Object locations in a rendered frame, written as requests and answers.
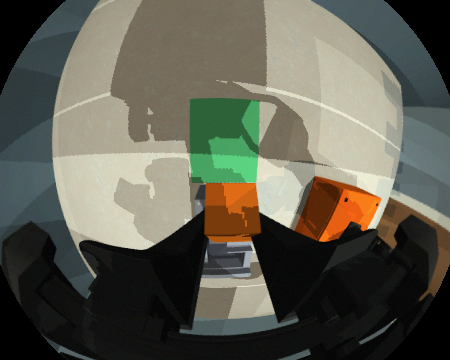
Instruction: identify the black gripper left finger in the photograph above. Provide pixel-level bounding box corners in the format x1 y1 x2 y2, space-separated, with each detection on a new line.
78 209 209 331

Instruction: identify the orange l-shaped part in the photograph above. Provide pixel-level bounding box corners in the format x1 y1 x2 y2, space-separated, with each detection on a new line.
204 183 261 243

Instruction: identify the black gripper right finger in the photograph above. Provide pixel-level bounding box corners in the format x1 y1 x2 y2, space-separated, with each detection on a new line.
250 212 378 324

